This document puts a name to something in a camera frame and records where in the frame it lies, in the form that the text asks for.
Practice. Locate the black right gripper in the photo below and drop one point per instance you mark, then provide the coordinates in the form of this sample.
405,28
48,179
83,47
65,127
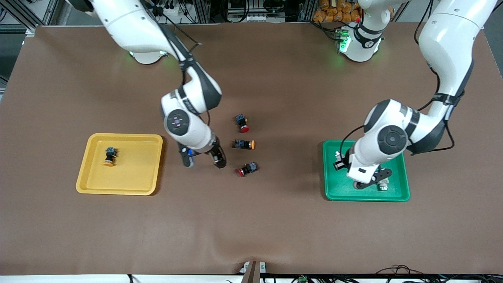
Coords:
216,152

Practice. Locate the yellow push button switch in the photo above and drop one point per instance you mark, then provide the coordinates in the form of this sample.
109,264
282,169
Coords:
244,144
110,156

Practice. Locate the white button with green block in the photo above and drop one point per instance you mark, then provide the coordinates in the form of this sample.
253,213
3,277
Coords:
383,186

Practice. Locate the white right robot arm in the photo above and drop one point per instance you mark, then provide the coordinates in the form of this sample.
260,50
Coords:
129,27

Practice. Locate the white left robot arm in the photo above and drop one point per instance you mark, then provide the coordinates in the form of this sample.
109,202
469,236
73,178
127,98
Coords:
448,35

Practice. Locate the green plastic tray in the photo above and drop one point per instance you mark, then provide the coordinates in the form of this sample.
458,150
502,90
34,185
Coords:
334,184

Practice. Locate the brown table mat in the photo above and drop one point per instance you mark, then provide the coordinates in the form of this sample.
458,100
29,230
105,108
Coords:
251,228

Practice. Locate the yellow plastic tray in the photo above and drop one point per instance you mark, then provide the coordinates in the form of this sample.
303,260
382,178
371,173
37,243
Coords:
129,177

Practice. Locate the white power strip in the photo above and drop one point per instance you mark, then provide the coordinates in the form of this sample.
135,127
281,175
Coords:
251,18

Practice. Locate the orange packets pile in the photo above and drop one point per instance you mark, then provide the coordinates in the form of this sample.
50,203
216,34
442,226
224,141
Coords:
334,11

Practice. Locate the red push button switch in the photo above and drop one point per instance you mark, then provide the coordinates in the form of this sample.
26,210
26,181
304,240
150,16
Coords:
247,169
243,122

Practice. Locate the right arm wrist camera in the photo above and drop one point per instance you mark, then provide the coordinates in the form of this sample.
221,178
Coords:
187,155

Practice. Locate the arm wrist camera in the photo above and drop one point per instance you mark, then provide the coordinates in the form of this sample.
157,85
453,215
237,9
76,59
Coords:
371,179
187,155

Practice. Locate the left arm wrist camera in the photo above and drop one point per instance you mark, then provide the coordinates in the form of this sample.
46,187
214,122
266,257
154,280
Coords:
371,179

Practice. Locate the metal table edge bracket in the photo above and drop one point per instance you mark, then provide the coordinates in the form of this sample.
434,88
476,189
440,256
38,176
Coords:
252,271

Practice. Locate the aluminium frame profile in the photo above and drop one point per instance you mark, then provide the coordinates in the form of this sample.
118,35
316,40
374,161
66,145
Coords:
23,13

